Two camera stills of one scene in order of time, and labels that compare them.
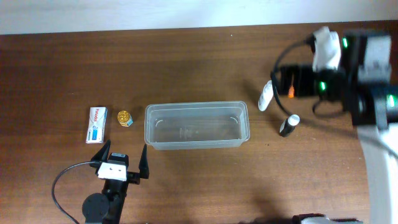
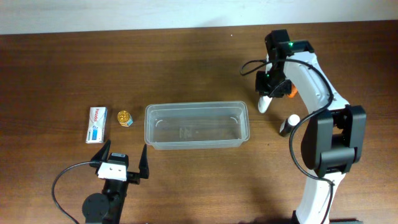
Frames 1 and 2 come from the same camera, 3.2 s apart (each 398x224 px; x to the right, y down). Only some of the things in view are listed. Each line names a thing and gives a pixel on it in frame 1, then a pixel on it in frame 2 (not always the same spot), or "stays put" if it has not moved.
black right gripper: x=283 y=79 -> x=280 y=89
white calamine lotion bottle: x=266 y=96 stays put
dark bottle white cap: x=289 y=124 stays put
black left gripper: x=132 y=177 stays put
